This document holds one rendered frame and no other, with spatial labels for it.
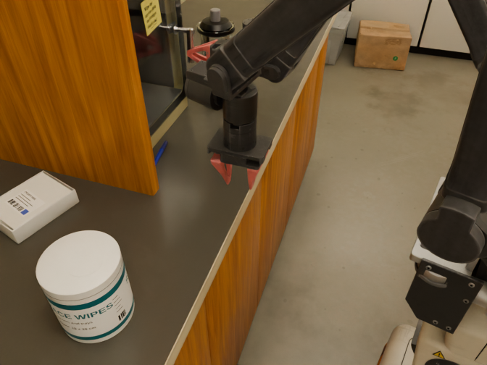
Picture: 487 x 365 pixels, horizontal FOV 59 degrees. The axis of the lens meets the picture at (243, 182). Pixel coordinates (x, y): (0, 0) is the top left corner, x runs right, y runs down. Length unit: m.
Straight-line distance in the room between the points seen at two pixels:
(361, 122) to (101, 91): 2.36
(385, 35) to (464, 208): 3.22
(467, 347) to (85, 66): 0.92
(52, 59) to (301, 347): 1.40
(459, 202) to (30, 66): 0.83
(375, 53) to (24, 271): 3.24
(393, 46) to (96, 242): 3.25
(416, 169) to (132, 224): 2.07
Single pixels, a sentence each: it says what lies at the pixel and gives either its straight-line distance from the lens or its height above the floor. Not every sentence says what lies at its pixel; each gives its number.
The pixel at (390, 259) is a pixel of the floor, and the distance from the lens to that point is 2.21.
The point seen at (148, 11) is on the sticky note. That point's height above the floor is 1.29.
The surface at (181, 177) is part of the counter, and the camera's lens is 1.08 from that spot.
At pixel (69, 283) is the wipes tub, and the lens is 0.72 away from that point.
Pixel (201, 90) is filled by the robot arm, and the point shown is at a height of 1.28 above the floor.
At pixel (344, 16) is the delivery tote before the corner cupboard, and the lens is 3.89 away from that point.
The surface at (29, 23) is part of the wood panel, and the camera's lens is 0.96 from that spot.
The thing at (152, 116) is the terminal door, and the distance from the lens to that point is 1.13.
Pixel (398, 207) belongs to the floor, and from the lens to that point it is 2.48.
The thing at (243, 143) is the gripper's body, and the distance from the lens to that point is 0.72.
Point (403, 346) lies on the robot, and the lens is 1.63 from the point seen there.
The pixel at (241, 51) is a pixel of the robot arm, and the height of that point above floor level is 1.39.
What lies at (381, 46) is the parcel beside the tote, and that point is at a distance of 3.75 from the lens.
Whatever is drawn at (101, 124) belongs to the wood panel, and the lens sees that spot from 0.98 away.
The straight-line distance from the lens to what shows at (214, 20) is 1.29.
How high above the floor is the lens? 1.64
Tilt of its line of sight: 41 degrees down
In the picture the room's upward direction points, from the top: straight up
